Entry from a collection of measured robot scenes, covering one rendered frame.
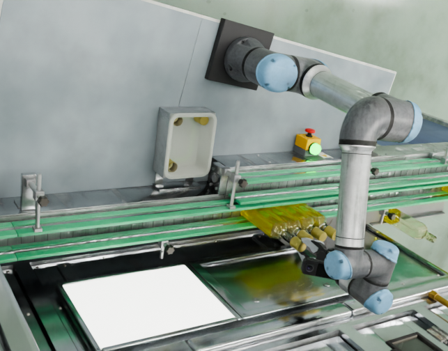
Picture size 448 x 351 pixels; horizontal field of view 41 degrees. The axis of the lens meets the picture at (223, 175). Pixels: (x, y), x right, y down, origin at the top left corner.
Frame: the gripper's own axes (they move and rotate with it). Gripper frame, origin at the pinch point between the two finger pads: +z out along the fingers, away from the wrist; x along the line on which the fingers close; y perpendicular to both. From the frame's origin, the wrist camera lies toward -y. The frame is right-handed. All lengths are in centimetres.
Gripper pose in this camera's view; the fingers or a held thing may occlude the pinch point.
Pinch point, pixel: (300, 246)
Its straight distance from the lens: 191.6
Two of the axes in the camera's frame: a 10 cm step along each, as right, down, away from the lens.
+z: -5.0, -3.6, 7.8
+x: 2.3, -9.3, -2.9
